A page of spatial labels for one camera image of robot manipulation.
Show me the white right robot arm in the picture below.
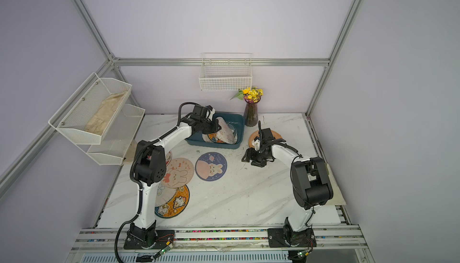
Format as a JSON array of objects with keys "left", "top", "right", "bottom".
[{"left": 241, "top": 128, "right": 334, "bottom": 247}]

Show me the white two-tier mesh shelf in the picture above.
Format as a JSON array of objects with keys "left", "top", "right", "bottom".
[{"left": 49, "top": 73, "right": 145, "bottom": 165}]

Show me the blue bears large coaster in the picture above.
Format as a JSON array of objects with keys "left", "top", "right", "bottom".
[{"left": 202, "top": 133, "right": 226, "bottom": 144}]

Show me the orange round coaster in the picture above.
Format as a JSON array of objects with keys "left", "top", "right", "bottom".
[{"left": 248, "top": 131, "right": 282, "bottom": 148}]

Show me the white wire wall basket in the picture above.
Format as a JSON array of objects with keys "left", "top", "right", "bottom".
[{"left": 199, "top": 53, "right": 253, "bottom": 92}]

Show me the teal storage box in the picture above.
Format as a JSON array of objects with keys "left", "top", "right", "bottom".
[{"left": 186, "top": 113, "right": 245, "bottom": 149}]

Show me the purple planet round coaster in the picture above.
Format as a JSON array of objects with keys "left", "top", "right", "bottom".
[{"left": 195, "top": 152, "right": 228, "bottom": 181}]

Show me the white butterfly pale coaster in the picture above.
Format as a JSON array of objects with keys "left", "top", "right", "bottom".
[{"left": 155, "top": 184, "right": 176, "bottom": 207}]

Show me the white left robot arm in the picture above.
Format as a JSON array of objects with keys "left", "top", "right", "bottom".
[{"left": 121, "top": 102, "right": 221, "bottom": 246}]

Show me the beige cloth in shelf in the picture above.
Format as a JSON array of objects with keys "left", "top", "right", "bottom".
[{"left": 84, "top": 92, "right": 127, "bottom": 135}]

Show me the glass vase with flowers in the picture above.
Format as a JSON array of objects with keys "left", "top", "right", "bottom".
[{"left": 232, "top": 86, "right": 264, "bottom": 127}]

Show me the white butterfly round coaster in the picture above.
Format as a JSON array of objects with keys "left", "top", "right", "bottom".
[{"left": 217, "top": 117, "right": 237, "bottom": 144}]

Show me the yellow cat round coaster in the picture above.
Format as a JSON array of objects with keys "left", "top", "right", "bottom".
[{"left": 155, "top": 185, "right": 190, "bottom": 219}]

